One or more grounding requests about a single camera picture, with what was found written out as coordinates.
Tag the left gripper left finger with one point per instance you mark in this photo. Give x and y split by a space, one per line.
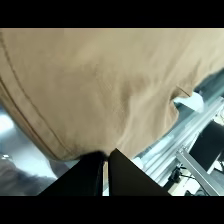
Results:
81 178

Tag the silver frame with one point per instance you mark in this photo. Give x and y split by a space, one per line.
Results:
196 165

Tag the brown shirt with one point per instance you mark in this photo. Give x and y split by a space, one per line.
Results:
100 86

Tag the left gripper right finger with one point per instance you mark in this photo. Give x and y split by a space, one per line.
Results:
130 176

